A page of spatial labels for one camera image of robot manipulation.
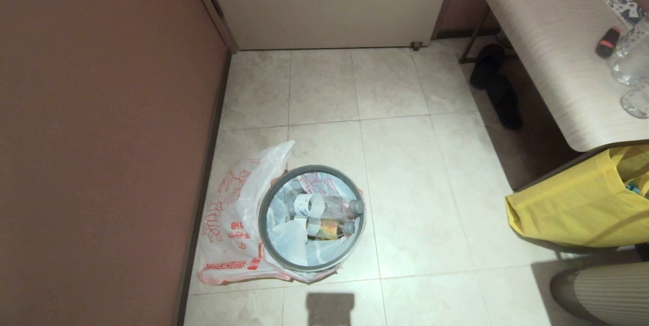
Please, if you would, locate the white plastic bag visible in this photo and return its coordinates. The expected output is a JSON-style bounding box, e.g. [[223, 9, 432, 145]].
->
[[256, 170, 367, 284]]

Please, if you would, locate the grey bin ring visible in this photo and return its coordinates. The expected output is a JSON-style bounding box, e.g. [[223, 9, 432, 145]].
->
[[258, 165, 367, 273]]

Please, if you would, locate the flat red printed plastic bag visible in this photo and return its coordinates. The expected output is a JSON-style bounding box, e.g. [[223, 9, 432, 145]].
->
[[196, 140, 296, 286]]

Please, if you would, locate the yellow bag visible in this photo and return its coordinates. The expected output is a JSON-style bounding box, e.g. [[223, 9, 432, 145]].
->
[[505, 144, 649, 248]]

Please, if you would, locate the clear bottle white blue label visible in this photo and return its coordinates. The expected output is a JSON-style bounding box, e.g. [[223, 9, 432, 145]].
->
[[285, 191, 365, 221]]

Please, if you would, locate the clear bottle yellow label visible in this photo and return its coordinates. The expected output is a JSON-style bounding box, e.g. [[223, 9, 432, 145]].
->
[[305, 217, 356, 242]]

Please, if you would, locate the white door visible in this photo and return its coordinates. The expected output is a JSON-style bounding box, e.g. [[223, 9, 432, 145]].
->
[[198, 0, 458, 51]]

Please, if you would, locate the black slipper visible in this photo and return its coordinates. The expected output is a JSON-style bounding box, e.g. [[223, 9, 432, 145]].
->
[[488, 75, 523, 130], [470, 44, 507, 90]]

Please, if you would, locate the dark metal table leg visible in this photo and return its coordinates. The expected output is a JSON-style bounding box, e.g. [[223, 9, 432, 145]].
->
[[458, 6, 519, 64]]

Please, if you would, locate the beige wood grain table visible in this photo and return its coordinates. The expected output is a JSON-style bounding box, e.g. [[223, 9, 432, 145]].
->
[[480, 0, 649, 153]]

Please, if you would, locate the black red small device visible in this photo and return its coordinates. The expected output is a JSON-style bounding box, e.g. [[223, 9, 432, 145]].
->
[[595, 26, 622, 59]]

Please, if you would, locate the small clear glass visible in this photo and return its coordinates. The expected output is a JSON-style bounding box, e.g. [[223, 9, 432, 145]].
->
[[619, 82, 649, 119]]

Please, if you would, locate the grey ribbed round object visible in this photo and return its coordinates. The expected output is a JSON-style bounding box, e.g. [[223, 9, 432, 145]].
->
[[550, 261, 649, 326]]

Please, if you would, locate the large clear glass jar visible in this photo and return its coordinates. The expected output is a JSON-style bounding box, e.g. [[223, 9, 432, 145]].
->
[[608, 14, 649, 87]]

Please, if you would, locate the blue white booklet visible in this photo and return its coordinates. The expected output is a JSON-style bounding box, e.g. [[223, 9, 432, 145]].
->
[[594, 0, 647, 28]]

